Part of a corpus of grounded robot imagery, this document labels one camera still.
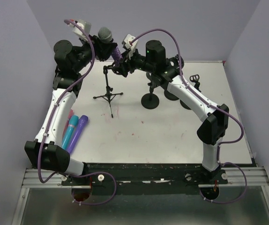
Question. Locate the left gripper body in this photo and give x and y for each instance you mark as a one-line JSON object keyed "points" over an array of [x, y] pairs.
{"points": [[89, 49]]}

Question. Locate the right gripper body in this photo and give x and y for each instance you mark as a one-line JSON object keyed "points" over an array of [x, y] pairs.
{"points": [[131, 63]]}

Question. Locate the purple glitter microphone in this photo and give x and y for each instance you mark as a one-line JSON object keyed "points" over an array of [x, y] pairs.
{"points": [[105, 35]]}

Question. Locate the black tripod shock-mount stand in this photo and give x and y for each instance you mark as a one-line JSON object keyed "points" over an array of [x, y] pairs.
{"points": [[108, 96]]}

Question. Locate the black round-base clip stand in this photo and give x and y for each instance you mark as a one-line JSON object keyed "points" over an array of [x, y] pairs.
{"points": [[150, 100]]}

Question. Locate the black shock-mount desk stand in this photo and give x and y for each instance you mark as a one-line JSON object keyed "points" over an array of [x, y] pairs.
{"points": [[171, 71]]}

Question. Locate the plain purple microphone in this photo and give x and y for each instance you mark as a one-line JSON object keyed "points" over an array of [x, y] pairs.
{"points": [[82, 122]]}

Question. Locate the pink microphone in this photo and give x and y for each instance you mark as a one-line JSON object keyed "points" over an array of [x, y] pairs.
{"points": [[71, 113]]}

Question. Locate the teal microphone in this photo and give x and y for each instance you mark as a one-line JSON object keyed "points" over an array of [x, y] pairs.
{"points": [[69, 131]]}

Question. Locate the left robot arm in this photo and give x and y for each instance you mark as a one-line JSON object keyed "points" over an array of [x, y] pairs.
{"points": [[45, 151]]}

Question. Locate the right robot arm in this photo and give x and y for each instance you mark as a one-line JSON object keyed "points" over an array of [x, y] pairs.
{"points": [[213, 116]]}

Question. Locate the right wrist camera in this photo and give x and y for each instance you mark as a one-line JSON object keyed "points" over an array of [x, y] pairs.
{"points": [[130, 44]]}

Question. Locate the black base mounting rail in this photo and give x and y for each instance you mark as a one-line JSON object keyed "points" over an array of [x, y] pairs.
{"points": [[145, 179]]}

